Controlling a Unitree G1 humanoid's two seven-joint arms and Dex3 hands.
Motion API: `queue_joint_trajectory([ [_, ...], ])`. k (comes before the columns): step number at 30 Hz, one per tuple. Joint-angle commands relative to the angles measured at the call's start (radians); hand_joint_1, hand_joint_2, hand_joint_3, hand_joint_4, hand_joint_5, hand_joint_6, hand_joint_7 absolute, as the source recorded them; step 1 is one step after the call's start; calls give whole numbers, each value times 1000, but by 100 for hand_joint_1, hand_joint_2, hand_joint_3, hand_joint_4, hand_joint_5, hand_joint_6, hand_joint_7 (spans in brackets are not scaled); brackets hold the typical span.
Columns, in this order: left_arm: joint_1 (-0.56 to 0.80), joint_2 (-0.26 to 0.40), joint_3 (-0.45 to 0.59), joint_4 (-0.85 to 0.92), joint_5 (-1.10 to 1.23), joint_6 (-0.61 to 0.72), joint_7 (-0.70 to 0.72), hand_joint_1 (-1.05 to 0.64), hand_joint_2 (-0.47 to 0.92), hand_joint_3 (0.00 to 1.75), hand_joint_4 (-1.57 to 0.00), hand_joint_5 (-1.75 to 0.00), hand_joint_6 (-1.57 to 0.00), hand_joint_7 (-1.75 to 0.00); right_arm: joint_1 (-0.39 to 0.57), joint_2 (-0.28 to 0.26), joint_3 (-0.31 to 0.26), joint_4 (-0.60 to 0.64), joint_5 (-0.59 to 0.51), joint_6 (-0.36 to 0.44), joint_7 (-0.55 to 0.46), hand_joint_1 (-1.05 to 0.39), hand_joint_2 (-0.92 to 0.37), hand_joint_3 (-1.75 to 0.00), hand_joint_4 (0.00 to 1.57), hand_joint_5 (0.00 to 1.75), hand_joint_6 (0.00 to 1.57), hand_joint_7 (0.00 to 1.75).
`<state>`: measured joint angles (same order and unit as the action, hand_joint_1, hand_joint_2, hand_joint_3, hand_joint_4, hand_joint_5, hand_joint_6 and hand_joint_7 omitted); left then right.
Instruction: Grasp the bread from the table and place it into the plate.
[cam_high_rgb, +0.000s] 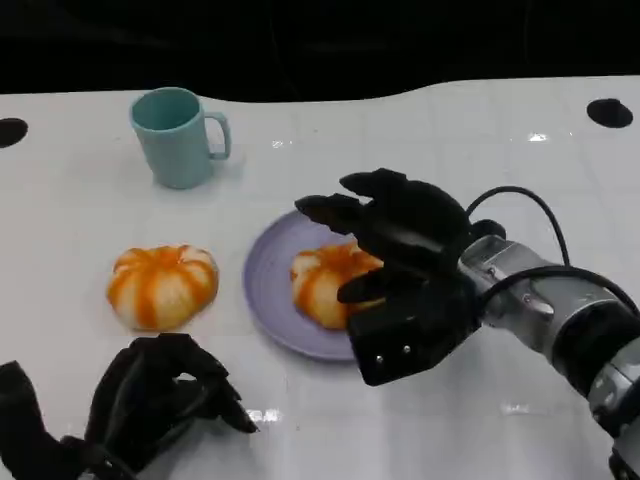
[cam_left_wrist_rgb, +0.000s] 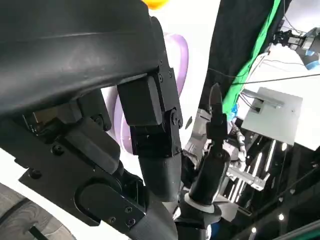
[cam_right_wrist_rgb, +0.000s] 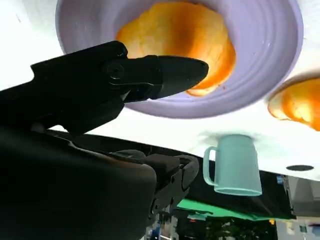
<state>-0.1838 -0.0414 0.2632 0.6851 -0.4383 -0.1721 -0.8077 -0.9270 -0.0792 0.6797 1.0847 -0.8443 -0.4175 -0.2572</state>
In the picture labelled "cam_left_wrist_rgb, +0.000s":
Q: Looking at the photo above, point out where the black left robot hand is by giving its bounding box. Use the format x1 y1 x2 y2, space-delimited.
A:
0 0 185 240

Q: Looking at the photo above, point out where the orange white toy bread roll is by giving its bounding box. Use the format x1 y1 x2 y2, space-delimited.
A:
144 0 171 11

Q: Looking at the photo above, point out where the lilac plate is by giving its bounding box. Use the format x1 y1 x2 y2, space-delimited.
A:
101 32 190 156

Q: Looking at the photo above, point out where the black backdrop cloth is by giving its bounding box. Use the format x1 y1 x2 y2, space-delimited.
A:
197 0 293 113

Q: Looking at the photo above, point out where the green cloth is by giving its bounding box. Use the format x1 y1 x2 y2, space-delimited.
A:
221 0 285 123

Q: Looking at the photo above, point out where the grey metal box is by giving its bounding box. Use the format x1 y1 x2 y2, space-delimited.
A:
241 86 304 146

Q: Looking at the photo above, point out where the thin black workshop cable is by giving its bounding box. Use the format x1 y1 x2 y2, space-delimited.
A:
207 67 320 86

